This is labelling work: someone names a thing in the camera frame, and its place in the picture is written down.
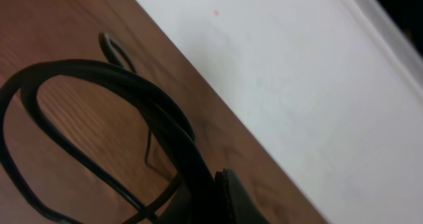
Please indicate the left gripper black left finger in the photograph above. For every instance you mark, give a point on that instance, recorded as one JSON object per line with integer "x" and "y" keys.
{"x": 192, "y": 199}

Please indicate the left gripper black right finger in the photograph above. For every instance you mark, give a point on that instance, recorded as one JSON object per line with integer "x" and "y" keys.
{"x": 239, "y": 207}

